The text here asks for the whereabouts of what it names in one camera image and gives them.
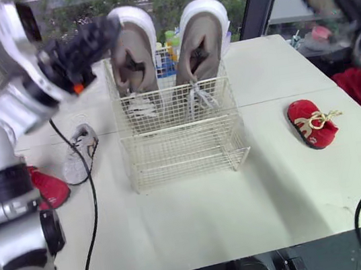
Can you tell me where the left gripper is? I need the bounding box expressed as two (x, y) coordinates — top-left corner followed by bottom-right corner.
(32, 13), (132, 103)

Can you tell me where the large beige sneaker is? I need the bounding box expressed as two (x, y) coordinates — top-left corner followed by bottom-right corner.
(164, 0), (244, 122)
(103, 2), (172, 141)

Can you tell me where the green capped bottle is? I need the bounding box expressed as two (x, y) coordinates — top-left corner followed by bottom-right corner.
(164, 29), (184, 63)

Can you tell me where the small red shoe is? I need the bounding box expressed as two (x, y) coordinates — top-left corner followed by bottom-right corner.
(285, 93), (349, 154)
(26, 160), (74, 213)

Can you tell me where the pink cup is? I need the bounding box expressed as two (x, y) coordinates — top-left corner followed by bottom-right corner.
(309, 24), (334, 43)

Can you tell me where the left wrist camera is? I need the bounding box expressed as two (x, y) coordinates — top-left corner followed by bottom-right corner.
(0, 0), (47, 70)

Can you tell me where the white wire basket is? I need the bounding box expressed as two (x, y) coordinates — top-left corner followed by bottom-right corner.
(102, 39), (255, 197)

